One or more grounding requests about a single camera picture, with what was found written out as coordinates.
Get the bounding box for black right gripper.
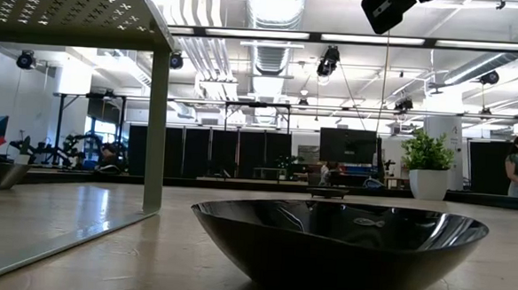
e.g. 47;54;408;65
360;0;443;38

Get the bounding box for small black square plate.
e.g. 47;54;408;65
305;186;350;200

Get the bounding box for black leaf-shaped plate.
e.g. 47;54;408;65
186;193;491;290

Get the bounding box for black overhead crossbeam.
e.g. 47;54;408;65
166;23;518;55

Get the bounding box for black hanging spotlight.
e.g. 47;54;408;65
315;44;341;79

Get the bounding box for black ceiling spotlight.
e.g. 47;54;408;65
393;96;414;113
168;51;185;71
15;49;37;71
478;68;501;87

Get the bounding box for white round pillar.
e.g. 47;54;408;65
420;114;467;192

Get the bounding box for large black monitor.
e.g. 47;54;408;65
318;127;379;166

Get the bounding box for blue storage bin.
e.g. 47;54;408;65
343;165;374;176

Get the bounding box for small green potted plant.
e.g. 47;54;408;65
397;128;457;203

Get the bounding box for dark background plant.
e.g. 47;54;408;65
274;153;306;180

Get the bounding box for pale green perforated metal shelf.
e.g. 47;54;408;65
0;0;177;290

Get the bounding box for black background robot arms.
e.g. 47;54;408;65
8;127;130;175

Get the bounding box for large round ceiling duct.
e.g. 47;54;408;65
237;0;308;130

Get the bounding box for black partition wall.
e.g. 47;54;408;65
467;138;518;196
126;123;294;184

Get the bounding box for black metal rail frame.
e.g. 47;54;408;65
16;166;518;212

